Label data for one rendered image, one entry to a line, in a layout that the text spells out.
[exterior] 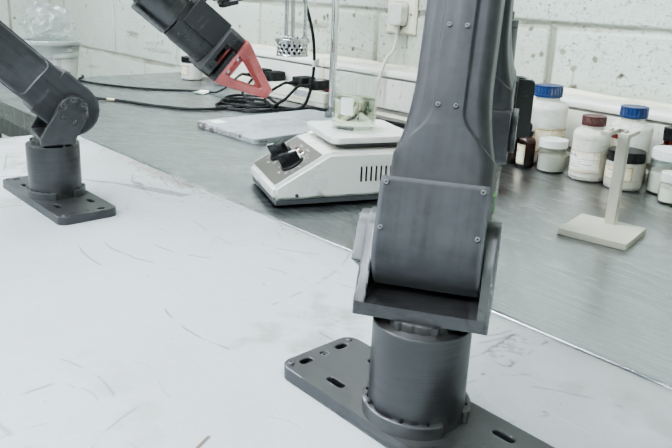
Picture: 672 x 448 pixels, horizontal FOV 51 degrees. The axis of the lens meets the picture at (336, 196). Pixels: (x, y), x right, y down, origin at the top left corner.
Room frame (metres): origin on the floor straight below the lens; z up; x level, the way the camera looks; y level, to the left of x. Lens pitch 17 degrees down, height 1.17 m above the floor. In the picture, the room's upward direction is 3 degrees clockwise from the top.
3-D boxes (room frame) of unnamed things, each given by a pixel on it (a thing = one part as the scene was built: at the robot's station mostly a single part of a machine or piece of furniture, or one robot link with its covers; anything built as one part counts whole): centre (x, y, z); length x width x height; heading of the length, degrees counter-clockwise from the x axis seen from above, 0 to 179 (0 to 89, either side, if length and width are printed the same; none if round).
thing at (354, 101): (0.94, -0.02, 1.03); 0.07 x 0.06 x 0.08; 22
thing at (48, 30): (1.70, 0.70, 1.01); 0.14 x 0.14 x 0.21
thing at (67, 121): (0.85, 0.35, 1.00); 0.09 x 0.06 x 0.06; 32
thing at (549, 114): (1.19, -0.35, 0.96); 0.07 x 0.07 x 0.13
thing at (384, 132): (0.95, -0.03, 0.98); 0.12 x 0.12 x 0.01; 20
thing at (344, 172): (0.94, 0.00, 0.94); 0.22 x 0.13 x 0.08; 110
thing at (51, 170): (0.84, 0.35, 0.94); 0.20 x 0.07 x 0.08; 43
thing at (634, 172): (1.03, -0.43, 0.93); 0.05 x 0.05 x 0.06
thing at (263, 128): (1.38, 0.11, 0.91); 0.30 x 0.20 x 0.01; 133
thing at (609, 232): (0.80, -0.32, 0.96); 0.08 x 0.08 x 0.13; 52
